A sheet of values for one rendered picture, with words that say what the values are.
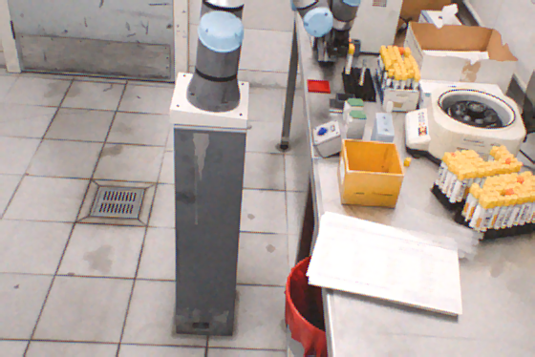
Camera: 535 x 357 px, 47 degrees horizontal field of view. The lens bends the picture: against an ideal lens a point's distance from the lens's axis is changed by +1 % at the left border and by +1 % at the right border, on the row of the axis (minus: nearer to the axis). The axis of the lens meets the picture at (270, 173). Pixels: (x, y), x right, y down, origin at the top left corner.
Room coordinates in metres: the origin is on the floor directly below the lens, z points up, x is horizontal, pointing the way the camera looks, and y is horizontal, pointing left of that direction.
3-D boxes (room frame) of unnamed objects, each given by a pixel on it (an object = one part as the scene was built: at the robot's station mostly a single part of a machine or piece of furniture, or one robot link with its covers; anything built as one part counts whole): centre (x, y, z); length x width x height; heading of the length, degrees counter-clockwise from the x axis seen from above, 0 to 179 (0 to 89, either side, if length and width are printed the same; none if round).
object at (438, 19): (2.15, -0.57, 0.94); 0.22 x 0.12 x 0.13; 8
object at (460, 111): (1.44, -0.52, 0.97); 0.15 x 0.15 x 0.07
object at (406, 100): (1.69, -0.35, 0.91); 0.20 x 0.10 x 0.07; 4
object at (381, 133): (1.35, -0.28, 0.92); 0.10 x 0.07 x 0.10; 179
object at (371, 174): (1.20, -0.24, 0.93); 0.13 x 0.13 x 0.10; 3
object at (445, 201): (1.21, -0.49, 0.89); 0.17 x 0.09 x 0.02; 111
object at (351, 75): (1.72, -0.25, 0.93); 0.17 x 0.09 x 0.11; 4
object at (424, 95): (1.62, -0.54, 0.92); 0.24 x 0.12 x 0.10; 94
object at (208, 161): (1.49, 0.18, 0.44); 0.20 x 0.20 x 0.87; 4
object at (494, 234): (1.12, -0.53, 0.89); 0.17 x 0.09 x 0.02; 111
